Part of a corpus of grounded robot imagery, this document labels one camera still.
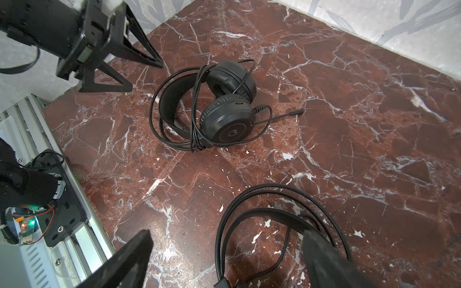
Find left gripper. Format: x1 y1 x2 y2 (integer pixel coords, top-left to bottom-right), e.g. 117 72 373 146
1 1 164 93

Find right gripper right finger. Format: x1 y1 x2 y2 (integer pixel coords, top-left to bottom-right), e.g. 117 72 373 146
301 230 375 288

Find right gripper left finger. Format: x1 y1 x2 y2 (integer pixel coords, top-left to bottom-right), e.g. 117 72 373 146
79 230 154 288

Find black headphones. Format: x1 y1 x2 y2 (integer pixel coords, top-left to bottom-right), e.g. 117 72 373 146
215 184 353 288
148 58 306 152

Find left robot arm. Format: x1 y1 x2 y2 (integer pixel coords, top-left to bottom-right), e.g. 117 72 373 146
1 1 163 211

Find small green circuit board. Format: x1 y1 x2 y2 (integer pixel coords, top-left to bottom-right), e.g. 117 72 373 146
18 217 38 245

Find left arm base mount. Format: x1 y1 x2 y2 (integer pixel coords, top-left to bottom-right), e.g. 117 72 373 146
31 150 86 248

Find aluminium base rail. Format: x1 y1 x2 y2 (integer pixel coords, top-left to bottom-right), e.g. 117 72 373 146
1 95 115 288

